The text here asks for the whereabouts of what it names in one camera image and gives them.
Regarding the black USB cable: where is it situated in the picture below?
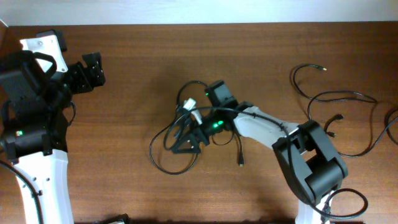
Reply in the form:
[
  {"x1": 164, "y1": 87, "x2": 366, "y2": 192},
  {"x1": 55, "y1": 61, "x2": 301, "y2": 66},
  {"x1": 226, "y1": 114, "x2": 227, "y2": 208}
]
[
  {"x1": 148, "y1": 80, "x2": 245, "y2": 175},
  {"x1": 292, "y1": 63, "x2": 398, "y2": 158}
]

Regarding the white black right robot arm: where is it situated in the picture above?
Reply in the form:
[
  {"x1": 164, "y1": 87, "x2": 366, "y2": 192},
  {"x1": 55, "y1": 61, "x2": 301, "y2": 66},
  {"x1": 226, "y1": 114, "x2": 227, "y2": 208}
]
[{"x1": 170, "y1": 80, "x2": 348, "y2": 223}]

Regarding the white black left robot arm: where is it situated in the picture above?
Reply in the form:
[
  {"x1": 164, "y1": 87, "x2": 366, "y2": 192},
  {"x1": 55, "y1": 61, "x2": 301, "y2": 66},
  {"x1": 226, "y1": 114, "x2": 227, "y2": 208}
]
[{"x1": 1, "y1": 50, "x2": 106, "y2": 223}]

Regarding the black right camera cable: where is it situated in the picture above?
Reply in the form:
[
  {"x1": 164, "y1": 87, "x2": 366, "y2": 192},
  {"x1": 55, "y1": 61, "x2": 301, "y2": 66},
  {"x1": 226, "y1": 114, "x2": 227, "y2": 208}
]
[{"x1": 163, "y1": 106, "x2": 369, "y2": 220}]

